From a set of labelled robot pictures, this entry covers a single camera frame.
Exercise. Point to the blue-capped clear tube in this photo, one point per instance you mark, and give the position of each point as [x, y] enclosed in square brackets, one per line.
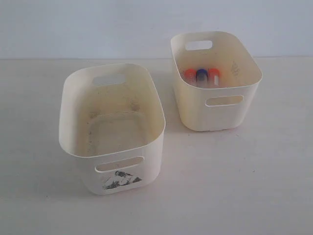
[201, 77]

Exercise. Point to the orange-capped clear tube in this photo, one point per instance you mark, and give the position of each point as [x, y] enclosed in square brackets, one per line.
[214, 77]
[190, 76]

